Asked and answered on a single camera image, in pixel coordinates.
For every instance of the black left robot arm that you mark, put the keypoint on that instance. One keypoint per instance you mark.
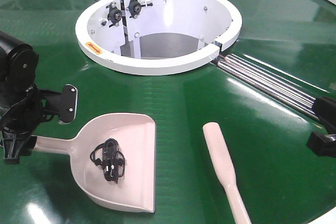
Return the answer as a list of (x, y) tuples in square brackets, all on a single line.
[(18, 70)]

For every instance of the black bearing mount right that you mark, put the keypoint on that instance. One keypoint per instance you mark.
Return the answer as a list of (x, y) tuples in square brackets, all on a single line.
[(135, 7)]

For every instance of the steel roller set right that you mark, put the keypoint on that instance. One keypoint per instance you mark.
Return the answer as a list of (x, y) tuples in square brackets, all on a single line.
[(269, 83)]

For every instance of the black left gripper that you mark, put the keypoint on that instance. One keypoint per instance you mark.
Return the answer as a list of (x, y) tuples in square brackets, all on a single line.
[(18, 124)]

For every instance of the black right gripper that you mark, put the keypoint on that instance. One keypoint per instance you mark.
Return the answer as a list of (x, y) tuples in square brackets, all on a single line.
[(323, 144)]

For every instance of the cream hand broom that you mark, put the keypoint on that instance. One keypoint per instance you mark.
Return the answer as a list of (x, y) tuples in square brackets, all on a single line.
[(224, 170)]

